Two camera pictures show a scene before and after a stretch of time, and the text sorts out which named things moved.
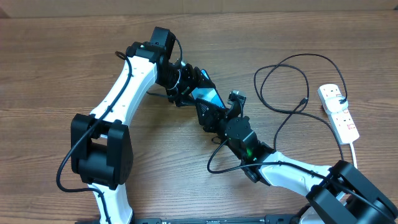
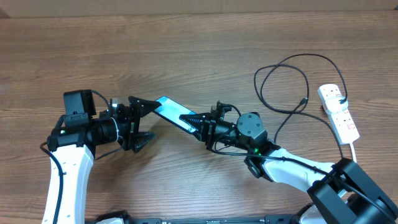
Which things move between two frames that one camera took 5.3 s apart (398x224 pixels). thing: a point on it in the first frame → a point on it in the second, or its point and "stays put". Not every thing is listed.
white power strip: [341, 122] stays put
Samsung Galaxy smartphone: [208, 95] → [171, 111]
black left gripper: [193, 78] → [132, 120]
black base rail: [267, 219] stays put
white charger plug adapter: [333, 105] stays put
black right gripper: [214, 112] → [204, 123]
